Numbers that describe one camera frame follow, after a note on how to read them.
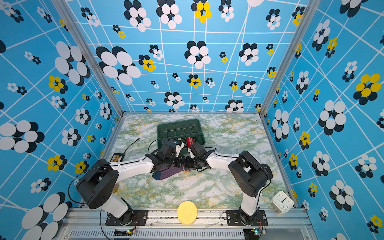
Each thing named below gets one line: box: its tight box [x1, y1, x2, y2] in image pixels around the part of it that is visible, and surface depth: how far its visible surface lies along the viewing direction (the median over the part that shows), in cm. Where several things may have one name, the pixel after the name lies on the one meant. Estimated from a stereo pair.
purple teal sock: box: [152, 166, 185, 181], surface depth 89 cm
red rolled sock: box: [186, 137, 195, 148], surface depth 98 cm
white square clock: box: [271, 190, 295, 215], surface depth 77 cm
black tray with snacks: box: [109, 153, 125, 163], surface depth 96 cm
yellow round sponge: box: [177, 200, 198, 226], surface depth 74 cm
